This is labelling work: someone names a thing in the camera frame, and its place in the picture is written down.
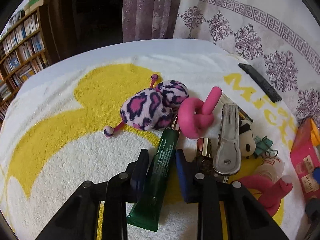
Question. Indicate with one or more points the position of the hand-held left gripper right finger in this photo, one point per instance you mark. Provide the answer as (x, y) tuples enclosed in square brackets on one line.
[(182, 177)]

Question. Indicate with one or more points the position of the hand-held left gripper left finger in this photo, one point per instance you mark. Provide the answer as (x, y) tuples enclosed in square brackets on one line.
[(140, 170)]

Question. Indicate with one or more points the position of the dark green tube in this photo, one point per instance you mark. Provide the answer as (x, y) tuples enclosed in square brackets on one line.
[(162, 160)]

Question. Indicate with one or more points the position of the pink foam knot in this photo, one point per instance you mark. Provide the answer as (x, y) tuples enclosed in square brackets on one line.
[(192, 120), (265, 190)]

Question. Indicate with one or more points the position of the green binder clip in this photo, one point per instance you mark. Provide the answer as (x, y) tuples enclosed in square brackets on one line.
[(261, 145)]

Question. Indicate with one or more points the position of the pink leopard plush toy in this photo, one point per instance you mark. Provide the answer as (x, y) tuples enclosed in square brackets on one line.
[(145, 107)]

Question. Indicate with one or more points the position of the white yellow towel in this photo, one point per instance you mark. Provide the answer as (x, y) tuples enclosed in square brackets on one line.
[(75, 155)]

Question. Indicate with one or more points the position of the small panda plush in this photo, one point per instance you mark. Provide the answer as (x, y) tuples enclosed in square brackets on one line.
[(246, 140)]

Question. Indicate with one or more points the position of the white packet red letters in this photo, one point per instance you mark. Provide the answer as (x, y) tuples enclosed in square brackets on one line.
[(271, 167)]

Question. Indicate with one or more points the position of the black flat bar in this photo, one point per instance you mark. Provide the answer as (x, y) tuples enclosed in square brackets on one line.
[(262, 82)]

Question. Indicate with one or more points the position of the white patterned curtain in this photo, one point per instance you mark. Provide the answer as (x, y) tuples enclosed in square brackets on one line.
[(250, 35)]

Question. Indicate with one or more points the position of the purple white curtain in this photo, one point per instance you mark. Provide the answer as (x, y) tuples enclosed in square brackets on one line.
[(147, 12)]

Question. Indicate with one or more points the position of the wooden bookshelf with books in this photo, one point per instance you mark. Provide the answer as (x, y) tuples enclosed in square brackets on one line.
[(22, 47)]

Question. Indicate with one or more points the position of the green white striped box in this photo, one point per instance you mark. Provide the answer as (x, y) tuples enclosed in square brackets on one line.
[(37, 1)]

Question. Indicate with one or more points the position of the wooden door frame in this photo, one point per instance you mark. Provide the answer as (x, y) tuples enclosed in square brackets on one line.
[(53, 30)]

